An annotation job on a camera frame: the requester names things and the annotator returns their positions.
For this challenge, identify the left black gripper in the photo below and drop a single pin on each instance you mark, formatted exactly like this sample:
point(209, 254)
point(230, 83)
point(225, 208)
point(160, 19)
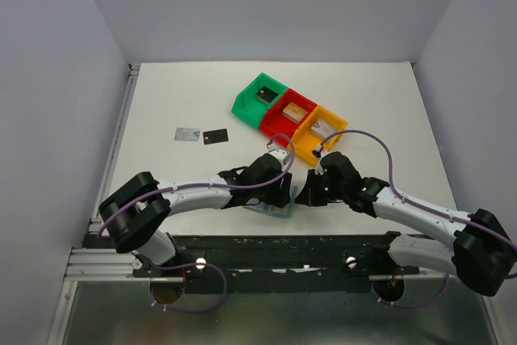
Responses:
point(279, 197)

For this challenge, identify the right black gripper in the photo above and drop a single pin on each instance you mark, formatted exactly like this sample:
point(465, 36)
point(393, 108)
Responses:
point(308, 195)

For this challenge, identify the black credit card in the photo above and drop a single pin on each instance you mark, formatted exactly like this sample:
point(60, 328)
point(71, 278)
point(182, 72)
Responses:
point(215, 136)

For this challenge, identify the silver VIP credit card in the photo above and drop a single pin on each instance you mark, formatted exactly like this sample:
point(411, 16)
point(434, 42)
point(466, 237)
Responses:
point(187, 134)

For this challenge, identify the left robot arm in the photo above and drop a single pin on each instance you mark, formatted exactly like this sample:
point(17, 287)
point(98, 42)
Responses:
point(133, 214)

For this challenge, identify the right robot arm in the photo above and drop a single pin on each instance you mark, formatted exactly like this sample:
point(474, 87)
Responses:
point(472, 246)

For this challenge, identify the blue card sleeve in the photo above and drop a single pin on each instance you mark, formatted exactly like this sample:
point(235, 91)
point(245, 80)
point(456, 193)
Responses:
point(278, 211)

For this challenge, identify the white card in yellow bin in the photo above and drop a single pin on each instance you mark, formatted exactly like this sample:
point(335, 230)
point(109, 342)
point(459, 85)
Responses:
point(321, 129)

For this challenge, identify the tan card in red bin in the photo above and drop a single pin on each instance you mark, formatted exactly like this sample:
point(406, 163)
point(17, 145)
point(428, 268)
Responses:
point(294, 112)

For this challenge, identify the black card in green bin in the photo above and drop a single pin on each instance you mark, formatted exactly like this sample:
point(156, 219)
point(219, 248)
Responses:
point(265, 95)

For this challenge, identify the yellow plastic bin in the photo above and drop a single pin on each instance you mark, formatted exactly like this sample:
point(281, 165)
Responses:
point(305, 141)

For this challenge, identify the red plastic bin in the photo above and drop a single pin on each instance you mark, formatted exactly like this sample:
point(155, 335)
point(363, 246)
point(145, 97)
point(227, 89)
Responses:
point(274, 122)

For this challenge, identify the green plastic bin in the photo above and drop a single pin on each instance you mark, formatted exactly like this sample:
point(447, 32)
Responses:
point(247, 108)

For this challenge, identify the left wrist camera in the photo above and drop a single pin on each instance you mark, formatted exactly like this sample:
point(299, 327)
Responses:
point(282, 155)

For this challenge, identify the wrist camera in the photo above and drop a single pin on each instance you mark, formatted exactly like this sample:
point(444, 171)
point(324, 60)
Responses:
point(282, 155)
point(319, 153)

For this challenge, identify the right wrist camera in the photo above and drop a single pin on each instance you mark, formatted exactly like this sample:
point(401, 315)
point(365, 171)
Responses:
point(319, 153)

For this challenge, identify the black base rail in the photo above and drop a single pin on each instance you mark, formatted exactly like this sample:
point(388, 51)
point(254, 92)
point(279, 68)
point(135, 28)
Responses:
point(275, 264)

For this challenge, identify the aluminium side rail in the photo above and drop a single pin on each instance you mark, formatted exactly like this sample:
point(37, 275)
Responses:
point(105, 265)

